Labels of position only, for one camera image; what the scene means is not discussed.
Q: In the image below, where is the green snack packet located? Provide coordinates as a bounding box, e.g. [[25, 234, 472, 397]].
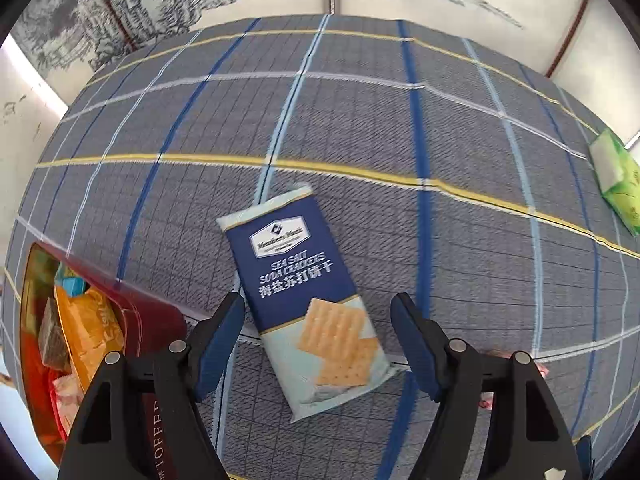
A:
[[588, 128, 640, 237]]

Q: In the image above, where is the blue cracker packet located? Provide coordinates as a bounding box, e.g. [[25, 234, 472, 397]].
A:
[[216, 185, 401, 423]]

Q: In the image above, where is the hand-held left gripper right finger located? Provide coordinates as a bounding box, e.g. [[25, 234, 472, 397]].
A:
[[390, 292, 583, 480]]

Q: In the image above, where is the grey snack block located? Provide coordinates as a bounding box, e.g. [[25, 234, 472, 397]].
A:
[[37, 298, 73, 372]]

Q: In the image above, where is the gold tin box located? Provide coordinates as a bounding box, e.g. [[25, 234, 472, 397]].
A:
[[19, 242, 188, 480]]

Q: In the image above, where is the pink patterned wrapped candy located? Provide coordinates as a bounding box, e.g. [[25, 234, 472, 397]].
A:
[[480, 349, 548, 408]]

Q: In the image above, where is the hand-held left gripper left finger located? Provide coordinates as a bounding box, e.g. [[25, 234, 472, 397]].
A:
[[57, 291, 247, 480]]

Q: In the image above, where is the pink white wrapped snack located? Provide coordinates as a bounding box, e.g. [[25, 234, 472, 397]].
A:
[[50, 375, 86, 441]]

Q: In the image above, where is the orange snack packet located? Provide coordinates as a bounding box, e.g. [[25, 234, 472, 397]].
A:
[[53, 285, 126, 396]]

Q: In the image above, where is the grey plaid tablecloth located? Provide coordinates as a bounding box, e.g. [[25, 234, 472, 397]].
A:
[[0, 15, 640, 480]]

